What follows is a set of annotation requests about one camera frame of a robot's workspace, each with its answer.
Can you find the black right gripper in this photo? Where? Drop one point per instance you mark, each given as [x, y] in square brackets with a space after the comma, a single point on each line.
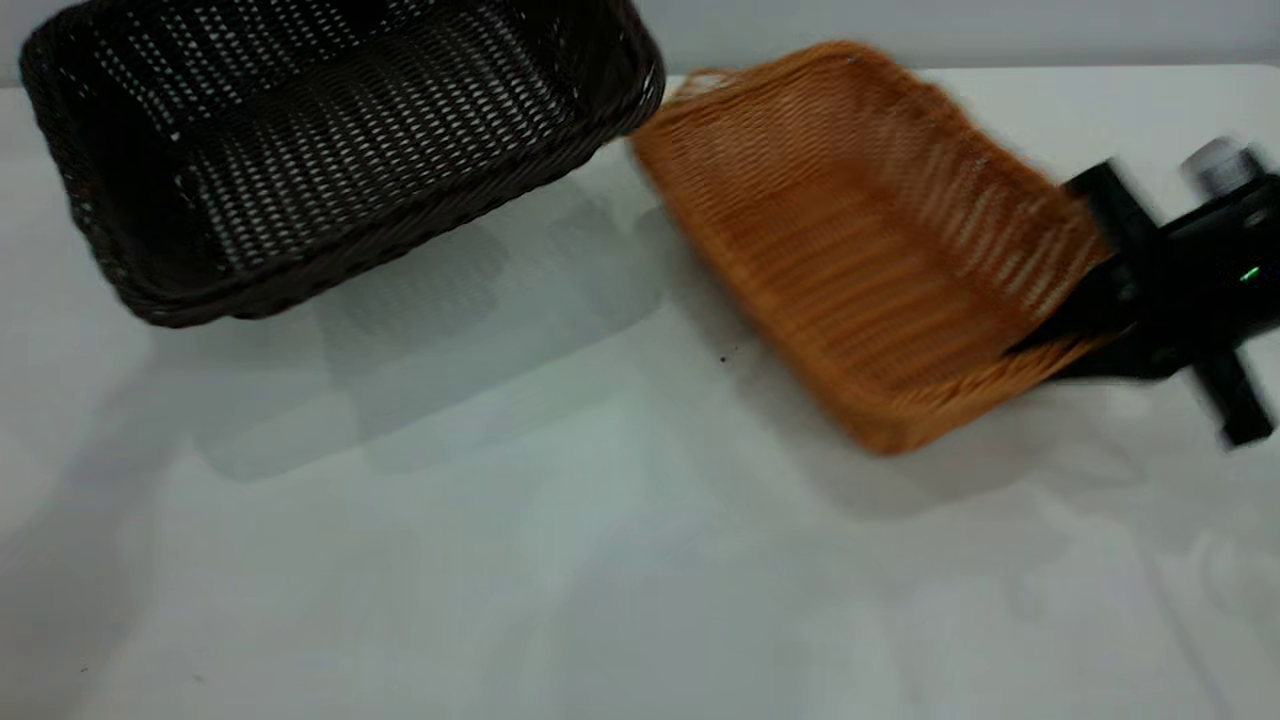
[1195, 280]

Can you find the orange woven basket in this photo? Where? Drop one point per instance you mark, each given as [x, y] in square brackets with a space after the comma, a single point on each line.
[860, 250]

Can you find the black woven basket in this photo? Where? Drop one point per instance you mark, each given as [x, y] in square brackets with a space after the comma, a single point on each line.
[330, 130]

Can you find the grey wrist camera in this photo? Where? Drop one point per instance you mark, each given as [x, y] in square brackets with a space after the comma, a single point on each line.
[1222, 166]

